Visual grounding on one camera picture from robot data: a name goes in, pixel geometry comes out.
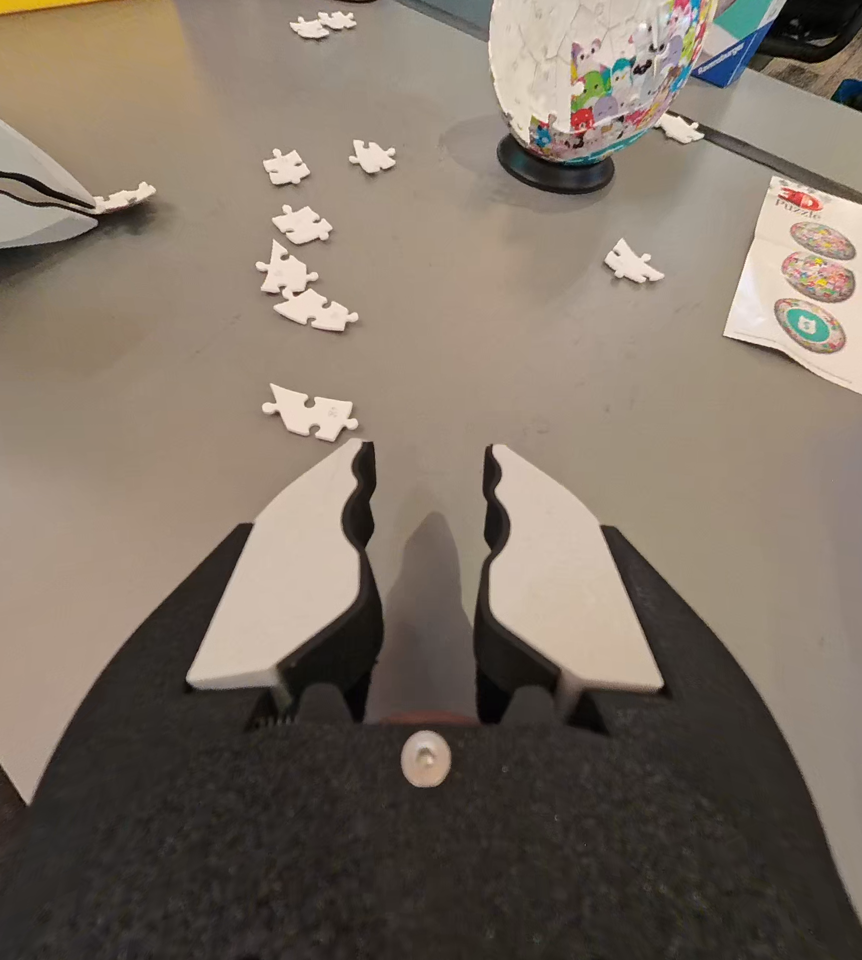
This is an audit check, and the black ball stand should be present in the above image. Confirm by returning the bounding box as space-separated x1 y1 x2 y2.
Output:
496 135 618 195

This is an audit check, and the teal puzzle box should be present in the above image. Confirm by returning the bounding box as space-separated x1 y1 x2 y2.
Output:
683 0 795 90

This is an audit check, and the puzzle instruction leaflet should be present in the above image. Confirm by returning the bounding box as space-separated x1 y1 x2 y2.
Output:
722 174 862 415

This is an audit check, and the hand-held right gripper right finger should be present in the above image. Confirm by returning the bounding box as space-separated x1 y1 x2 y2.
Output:
475 444 666 696

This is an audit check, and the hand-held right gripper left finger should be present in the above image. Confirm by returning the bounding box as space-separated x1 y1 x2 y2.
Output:
188 440 387 696

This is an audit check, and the colourful puzzle ball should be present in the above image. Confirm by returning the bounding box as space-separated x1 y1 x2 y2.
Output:
487 0 721 165

